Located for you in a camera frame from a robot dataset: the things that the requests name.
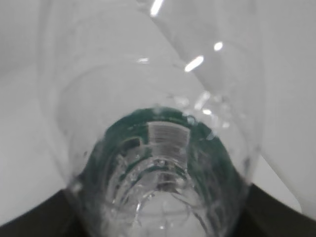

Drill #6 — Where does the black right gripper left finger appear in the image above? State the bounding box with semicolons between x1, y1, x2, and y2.
0;190;85;237

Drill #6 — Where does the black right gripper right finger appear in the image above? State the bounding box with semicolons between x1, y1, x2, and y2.
231;184;316;237

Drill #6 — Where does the clear water bottle green label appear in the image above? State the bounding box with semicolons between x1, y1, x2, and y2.
38;0;264;237

